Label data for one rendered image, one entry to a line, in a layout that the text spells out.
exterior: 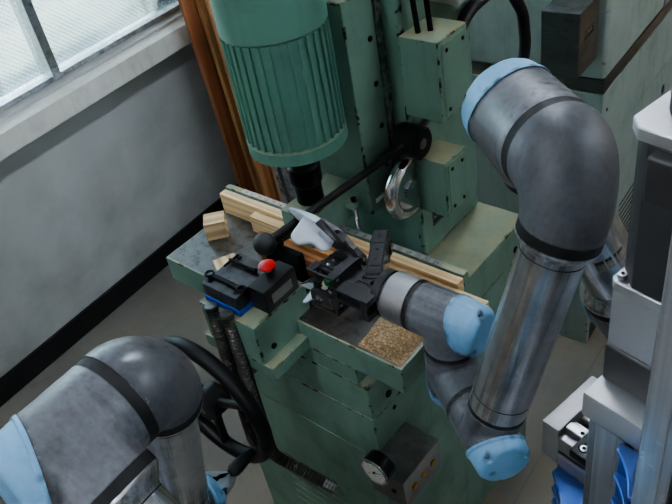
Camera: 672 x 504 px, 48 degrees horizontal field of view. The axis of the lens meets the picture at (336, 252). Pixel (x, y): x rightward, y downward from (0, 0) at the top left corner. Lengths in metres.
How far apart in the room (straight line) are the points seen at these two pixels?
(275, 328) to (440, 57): 0.54
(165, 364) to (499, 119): 0.45
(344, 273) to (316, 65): 0.34
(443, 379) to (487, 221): 0.68
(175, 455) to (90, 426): 0.21
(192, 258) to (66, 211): 1.23
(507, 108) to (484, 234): 0.82
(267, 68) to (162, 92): 1.76
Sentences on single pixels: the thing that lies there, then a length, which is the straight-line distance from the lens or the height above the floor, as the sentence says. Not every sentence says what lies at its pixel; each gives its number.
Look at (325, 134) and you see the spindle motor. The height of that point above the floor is 1.21.
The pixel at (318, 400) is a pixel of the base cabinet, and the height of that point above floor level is 0.68.
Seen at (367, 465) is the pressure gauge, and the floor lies 0.67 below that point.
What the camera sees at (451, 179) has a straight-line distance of 1.41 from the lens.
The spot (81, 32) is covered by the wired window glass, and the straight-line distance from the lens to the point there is 2.78.
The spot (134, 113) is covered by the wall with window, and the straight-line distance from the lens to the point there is 2.87.
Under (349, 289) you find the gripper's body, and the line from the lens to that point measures 1.09.
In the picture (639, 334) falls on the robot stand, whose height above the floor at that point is 1.33.
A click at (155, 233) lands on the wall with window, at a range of 3.05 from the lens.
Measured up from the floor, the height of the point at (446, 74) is 1.24.
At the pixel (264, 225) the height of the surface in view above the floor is 0.93.
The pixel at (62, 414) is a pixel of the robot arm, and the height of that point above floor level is 1.30.
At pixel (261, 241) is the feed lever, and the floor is 1.17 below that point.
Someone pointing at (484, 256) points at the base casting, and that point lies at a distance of 1.61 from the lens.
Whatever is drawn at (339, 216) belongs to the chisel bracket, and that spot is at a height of 0.99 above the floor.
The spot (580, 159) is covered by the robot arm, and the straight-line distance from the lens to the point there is 0.81.
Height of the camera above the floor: 1.83
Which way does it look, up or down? 38 degrees down
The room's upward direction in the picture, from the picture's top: 11 degrees counter-clockwise
